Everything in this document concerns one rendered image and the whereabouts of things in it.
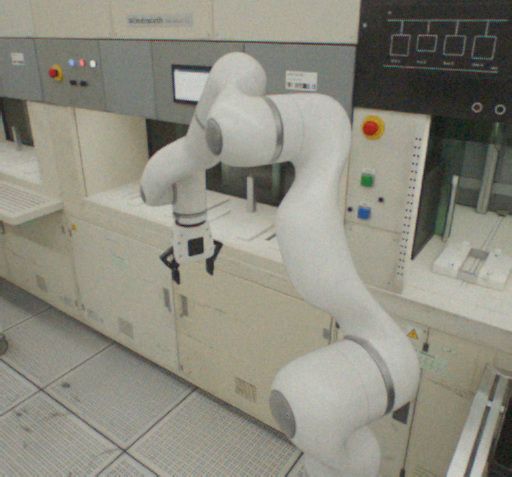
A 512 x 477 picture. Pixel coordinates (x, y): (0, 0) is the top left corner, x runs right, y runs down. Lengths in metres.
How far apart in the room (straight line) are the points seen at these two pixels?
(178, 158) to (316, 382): 0.55
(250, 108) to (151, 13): 1.15
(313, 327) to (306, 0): 1.03
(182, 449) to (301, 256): 1.58
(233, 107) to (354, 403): 0.42
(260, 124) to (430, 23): 0.70
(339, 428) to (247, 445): 1.48
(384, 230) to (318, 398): 0.83
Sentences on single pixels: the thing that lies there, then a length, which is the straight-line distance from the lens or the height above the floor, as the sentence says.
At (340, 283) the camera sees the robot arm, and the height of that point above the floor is 1.28.
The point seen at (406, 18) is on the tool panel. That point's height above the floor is 1.62.
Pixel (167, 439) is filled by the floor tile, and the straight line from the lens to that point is 2.18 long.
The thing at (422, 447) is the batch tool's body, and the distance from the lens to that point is 1.75.
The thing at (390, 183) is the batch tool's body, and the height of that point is 1.20.
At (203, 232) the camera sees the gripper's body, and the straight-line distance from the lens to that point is 1.14.
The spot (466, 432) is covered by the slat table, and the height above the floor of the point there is 0.76.
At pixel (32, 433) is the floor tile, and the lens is 2.37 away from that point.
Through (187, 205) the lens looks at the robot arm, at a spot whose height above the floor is 1.22.
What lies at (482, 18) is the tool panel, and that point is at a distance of 1.22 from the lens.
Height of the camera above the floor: 1.60
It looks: 23 degrees down
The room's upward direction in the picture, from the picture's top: straight up
